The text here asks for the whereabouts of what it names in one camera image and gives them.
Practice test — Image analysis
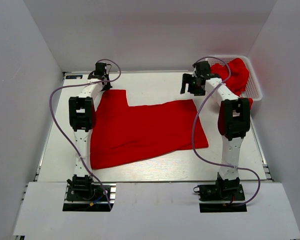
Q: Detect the red t shirt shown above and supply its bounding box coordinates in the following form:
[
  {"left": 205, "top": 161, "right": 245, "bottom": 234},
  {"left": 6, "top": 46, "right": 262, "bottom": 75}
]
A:
[{"left": 90, "top": 89, "right": 209, "bottom": 170}]

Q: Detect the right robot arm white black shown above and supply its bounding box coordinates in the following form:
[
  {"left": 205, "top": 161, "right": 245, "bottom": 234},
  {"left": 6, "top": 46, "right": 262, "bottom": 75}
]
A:
[{"left": 180, "top": 58, "right": 251, "bottom": 181}]

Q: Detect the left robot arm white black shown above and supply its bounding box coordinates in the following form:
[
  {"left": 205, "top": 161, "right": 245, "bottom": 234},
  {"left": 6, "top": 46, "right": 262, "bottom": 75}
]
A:
[{"left": 68, "top": 61, "right": 112, "bottom": 177}]

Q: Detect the red t shirts pile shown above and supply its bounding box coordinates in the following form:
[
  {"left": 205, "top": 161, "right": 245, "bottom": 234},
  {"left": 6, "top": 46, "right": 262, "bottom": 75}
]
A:
[{"left": 210, "top": 58, "right": 250, "bottom": 96}]

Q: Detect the blue label sticker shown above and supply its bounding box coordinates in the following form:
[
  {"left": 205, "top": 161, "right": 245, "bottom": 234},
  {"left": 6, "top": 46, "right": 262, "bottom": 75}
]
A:
[{"left": 65, "top": 74, "right": 83, "bottom": 80}]

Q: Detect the white plastic basket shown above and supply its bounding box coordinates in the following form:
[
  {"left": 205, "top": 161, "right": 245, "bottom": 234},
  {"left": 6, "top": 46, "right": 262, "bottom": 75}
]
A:
[{"left": 207, "top": 55, "right": 263, "bottom": 103}]

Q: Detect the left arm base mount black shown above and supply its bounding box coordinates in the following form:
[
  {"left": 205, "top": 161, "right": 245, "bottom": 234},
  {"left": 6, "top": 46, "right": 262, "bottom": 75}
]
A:
[{"left": 62, "top": 175, "right": 116, "bottom": 212}]

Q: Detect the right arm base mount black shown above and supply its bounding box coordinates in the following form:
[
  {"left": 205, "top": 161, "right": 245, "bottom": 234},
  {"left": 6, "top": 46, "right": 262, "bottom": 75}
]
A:
[{"left": 193, "top": 177, "right": 247, "bottom": 213}]

